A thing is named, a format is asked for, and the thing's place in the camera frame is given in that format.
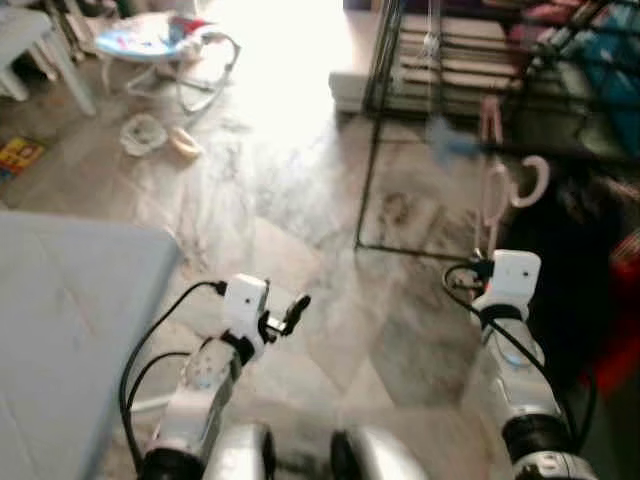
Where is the pale translucent plastic hanger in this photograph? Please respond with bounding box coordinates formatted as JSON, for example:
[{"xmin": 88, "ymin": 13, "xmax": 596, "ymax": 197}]
[{"xmin": 482, "ymin": 153, "xmax": 552, "ymax": 256}]

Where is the blue checked garment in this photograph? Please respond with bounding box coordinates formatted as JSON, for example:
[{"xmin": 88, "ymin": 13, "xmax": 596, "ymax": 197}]
[{"xmin": 560, "ymin": 15, "xmax": 640, "ymax": 156}]

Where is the silver robot leg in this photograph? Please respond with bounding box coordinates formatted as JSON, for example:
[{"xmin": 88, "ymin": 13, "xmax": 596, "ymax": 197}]
[
  {"xmin": 330, "ymin": 428, "xmax": 431, "ymax": 480},
  {"xmin": 205, "ymin": 420, "xmax": 278, "ymax": 480}
]

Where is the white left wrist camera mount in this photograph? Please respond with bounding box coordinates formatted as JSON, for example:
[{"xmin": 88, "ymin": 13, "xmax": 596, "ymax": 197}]
[{"xmin": 221, "ymin": 274, "xmax": 271, "ymax": 339}]

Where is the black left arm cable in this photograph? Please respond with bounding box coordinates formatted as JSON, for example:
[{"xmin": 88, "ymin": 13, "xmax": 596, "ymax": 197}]
[
  {"xmin": 125, "ymin": 350, "xmax": 199, "ymax": 411},
  {"xmin": 118, "ymin": 280, "xmax": 228, "ymax": 471}
]

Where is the colourful picture book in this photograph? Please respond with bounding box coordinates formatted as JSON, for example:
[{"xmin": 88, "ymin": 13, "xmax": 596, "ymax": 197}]
[{"xmin": 0, "ymin": 137, "xmax": 47, "ymax": 183}]

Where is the blue plastic clip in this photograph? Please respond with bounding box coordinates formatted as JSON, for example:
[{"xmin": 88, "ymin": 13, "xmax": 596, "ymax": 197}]
[{"xmin": 425, "ymin": 115, "xmax": 483, "ymax": 166}]

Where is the grey folding table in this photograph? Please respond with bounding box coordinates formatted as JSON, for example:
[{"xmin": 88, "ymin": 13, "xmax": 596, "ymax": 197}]
[{"xmin": 0, "ymin": 210, "xmax": 183, "ymax": 480}]

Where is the pale green cloth hat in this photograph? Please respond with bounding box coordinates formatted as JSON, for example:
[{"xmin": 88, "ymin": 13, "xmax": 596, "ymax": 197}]
[{"xmin": 120, "ymin": 113, "xmax": 169, "ymax": 158}]

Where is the silver robot right leg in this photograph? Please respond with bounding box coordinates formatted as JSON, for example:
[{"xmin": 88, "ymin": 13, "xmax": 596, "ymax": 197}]
[{"xmin": 330, "ymin": 428, "xmax": 431, "ymax": 480}]

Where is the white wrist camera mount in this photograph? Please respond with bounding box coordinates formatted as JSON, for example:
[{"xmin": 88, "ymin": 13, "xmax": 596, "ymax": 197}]
[
  {"xmin": 482, "ymin": 250, "xmax": 543, "ymax": 309},
  {"xmin": 221, "ymin": 274, "xmax": 271, "ymax": 339}
]

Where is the dark navy garment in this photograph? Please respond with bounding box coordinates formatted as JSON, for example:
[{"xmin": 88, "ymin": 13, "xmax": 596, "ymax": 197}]
[{"xmin": 500, "ymin": 165, "xmax": 626, "ymax": 393}]

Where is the pink plastic hanger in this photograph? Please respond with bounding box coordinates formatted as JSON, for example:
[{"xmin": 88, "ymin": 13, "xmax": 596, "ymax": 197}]
[{"xmin": 478, "ymin": 95, "xmax": 507, "ymax": 143}]

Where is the silver robot left leg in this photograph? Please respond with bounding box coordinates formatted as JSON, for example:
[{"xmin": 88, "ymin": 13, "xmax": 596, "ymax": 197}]
[{"xmin": 205, "ymin": 420, "xmax": 278, "ymax": 480}]

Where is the black drying rack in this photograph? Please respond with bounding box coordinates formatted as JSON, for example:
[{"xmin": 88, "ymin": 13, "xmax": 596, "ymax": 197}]
[{"xmin": 355, "ymin": 0, "xmax": 640, "ymax": 263}]

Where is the pale blue baby bouncer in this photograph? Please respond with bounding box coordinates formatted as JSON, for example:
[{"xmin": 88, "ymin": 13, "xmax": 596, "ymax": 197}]
[{"xmin": 95, "ymin": 12, "xmax": 243, "ymax": 113}]

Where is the red garment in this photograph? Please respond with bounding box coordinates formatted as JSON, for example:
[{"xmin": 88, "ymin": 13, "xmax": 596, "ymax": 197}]
[{"xmin": 585, "ymin": 228, "xmax": 640, "ymax": 393}]

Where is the white small table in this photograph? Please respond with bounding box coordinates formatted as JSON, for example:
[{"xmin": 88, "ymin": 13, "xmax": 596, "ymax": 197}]
[{"xmin": 0, "ymin": 8, "xmax": 98, "ymax": 118}]

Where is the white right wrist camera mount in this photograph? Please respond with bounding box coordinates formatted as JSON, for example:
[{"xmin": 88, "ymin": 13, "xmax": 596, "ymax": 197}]
[{"xmin": 482, "ymin": 250, "xmax": 543, "ymax": 309}]

